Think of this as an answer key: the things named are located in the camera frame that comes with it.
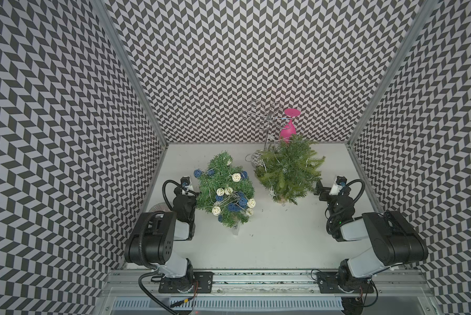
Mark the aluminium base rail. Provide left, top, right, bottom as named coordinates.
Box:
left=93, top=269, right=442, bottom=314

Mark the pink hourglass ornament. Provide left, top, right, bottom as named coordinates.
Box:
left=279, top=108, right=301, bottom=143

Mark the pink glass bowl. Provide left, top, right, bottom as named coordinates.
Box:
left=147, top=202, right=171, bottom=213

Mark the light green fern tree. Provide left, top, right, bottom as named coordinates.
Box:
left=254, top=134, right=326, bottom=206

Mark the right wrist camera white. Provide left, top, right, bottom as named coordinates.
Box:
left=329, top=176, right=347, bottom=196

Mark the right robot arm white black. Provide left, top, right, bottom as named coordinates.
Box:
left=314, top=177, right=429, bottom=293

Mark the rattan ball string light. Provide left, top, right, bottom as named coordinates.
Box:
left=193, top=157, right=258, bottom=223

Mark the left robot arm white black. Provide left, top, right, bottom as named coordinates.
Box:
left=124, top=177, right=199, bottom=293

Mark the clear battery box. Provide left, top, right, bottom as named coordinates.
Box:
left=231, top=224, right=240, bottom=236

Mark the dark green christmas tree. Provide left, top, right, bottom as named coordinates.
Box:
left=195, top=151, right=256, bottom=229

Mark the chrome jewelry stand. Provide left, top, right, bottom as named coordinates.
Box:
left=243, top=101, right=285, bottom=169

